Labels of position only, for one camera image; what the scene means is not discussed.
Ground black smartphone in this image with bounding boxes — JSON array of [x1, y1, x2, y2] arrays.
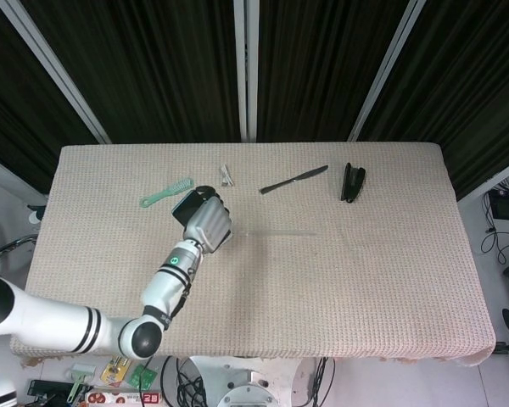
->
[[171, 189, 205, 226]]

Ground black cable bundle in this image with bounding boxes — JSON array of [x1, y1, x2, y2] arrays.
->
[[159, 355, 218, 407], [304, 357, 337, 407]]

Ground black flat device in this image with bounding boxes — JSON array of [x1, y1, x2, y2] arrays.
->
[[27, 378, 70, 400]]

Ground yellow blister package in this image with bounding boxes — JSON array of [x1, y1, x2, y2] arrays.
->
[[100, 356, 132, 388]]

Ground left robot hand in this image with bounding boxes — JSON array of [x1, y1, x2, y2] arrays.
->
[[182, 185, 234, 254]]

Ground chrome chair tube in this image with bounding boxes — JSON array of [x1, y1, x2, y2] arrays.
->
[[0, 235, 40, 260]]

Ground silver hair clip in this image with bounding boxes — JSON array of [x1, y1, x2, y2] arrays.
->
[[218, 164, 236, 188]]

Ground green handled white scraper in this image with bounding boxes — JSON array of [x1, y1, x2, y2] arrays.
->
[[65, 363, 97, 404]]

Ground white frame post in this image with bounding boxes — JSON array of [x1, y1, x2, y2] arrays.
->
[[232, 0, 260, 143], [0, 0, 112, 145], [346, 0, 428, 142]]

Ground black stapler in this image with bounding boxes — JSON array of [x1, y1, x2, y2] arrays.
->
[[338, 162, 367, 204]]

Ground beige waffle tablecloth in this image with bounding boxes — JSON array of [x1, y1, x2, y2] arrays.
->
[[10, 142, 497, 368]]

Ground green plastic brush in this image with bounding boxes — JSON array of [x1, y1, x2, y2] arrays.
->
[[139, 177, 195, 209]]

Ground black box device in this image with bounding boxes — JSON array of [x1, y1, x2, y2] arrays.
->
[[489, 189, 509, 220]]

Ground green circuit board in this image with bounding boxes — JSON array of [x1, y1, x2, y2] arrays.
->
[[127, 360, 160, 392]]

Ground metal table knife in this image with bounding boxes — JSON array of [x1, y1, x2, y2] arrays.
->
[[259, 164, 330, 197]]

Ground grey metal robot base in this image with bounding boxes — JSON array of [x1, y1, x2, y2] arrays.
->
[[215, 362, 282, 407]]

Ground clear glass rod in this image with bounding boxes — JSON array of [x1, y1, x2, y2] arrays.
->
[[237, 228, 324, 237]]

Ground red and white box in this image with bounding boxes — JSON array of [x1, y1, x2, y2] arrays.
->
[[85, 389, 160, 407]]

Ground black pleated curtain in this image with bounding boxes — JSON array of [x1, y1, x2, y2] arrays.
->
[[20, 0, 243, 145], [0, 0, 102, 184], [357, 0, 509, 201], [256, 0, 409, 143]]

